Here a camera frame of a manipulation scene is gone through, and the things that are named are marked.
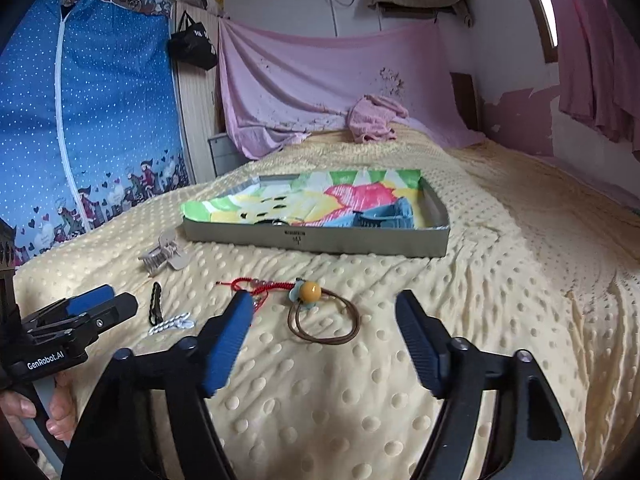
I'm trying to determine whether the brown cord yellow bead necklace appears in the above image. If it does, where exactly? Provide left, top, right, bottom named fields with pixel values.
left=286, top=278, right=362, bottom=346

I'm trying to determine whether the pink hanging sheet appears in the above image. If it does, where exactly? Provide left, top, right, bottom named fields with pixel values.
left=218, top=21, right=484, bottom=159

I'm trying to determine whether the colourful paper tray liner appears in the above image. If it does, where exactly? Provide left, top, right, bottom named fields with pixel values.
left=181, top=169, right=432, bottom=228

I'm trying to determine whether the yellow dotted bed blanket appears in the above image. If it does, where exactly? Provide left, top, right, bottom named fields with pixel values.
left=14, top=128, right=639, bottom=479

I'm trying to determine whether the grey claw hair clip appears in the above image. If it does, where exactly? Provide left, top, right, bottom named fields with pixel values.
left=138, top=230, right=191, bottom=276

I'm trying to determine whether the pink curtain left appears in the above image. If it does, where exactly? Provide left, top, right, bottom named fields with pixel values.
left=551, top=0, right=639, bottom=156

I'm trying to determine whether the person's left hand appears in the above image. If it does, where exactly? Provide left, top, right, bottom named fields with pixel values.
left=1, top=372, right=77, bottom=448

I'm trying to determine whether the wooden wardrobe panel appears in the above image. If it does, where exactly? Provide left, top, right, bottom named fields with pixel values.
left=169, top=1, right=227, bottom=184

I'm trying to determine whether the light blue wrist watch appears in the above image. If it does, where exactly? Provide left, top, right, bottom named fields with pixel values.
left=322, top=197, right=414, bottom=230

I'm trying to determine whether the black hair clip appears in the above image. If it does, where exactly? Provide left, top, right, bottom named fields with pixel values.
left=149, top=282, right=164, bottom=327

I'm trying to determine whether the white braided hair clip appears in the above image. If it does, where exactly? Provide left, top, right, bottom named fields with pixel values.
left=148, top=312, right=195, bottom=336

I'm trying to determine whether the black hanging bag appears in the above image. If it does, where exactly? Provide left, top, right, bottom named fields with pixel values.
left=167, top=11, right=218, bottom=72

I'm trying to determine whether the crumpled pink cloth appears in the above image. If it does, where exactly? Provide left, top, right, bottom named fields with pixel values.
left=346, top=94, right=409, bottom=143

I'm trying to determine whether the blue dotted fabric wardrobe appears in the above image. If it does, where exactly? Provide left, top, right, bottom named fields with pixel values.
left=1, top=0, right=189, bottom=264

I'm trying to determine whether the red braided string bracelet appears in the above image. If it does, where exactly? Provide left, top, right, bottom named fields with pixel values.
left=214, top=276, right=298, bottom=311

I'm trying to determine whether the grey metal tray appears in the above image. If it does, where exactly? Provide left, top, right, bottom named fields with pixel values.
left=182, top=174, right=450, bottom=258

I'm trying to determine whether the grey bedside cabinet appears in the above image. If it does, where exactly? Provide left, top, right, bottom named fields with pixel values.
left=208, top=133, right=248, bottom=177

